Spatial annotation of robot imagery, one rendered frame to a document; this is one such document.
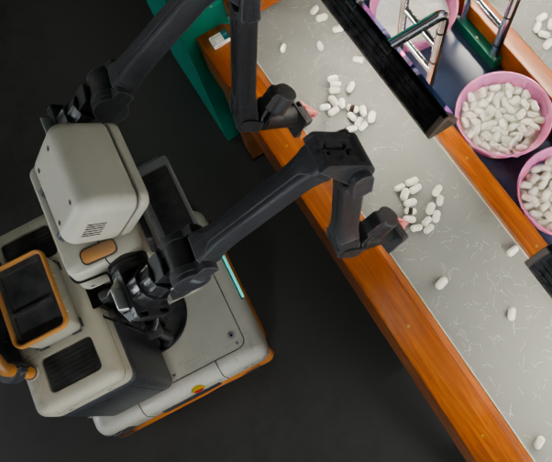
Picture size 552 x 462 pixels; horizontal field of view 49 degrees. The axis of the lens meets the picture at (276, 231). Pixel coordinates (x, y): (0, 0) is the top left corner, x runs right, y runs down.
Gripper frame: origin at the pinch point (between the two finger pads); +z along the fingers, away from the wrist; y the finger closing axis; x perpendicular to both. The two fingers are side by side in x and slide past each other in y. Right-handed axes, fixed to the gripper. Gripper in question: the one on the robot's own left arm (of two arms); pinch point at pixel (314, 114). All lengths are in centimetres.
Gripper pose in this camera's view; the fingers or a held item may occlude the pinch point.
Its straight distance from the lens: 170.5
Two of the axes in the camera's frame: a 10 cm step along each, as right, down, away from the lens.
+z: 7.3, -1.9, 6.5
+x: -4.6, 5.6, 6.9
